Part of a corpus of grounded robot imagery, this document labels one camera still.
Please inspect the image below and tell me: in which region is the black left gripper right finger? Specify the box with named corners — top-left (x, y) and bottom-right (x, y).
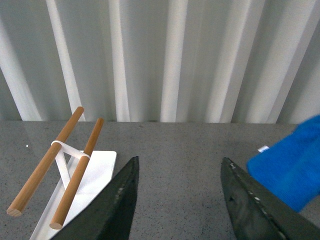
top-left (220, 157), bottom-right (320, 240)

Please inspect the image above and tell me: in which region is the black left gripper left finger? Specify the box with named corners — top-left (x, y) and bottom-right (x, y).
top-left (52, 156), bottom-right (139, 240)

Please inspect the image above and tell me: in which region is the blue microfiber cloth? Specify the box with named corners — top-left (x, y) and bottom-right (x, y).
top-left (246, 115), bottom-right (320, 212)

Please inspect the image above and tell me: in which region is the white wooden-bar towel rack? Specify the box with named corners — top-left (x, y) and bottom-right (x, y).
top-left (6, 106), bottom-right (117, 240)

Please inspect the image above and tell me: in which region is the white pleated curtain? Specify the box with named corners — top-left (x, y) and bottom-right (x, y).
top-left (0, 0), bottom-right (320, 124)

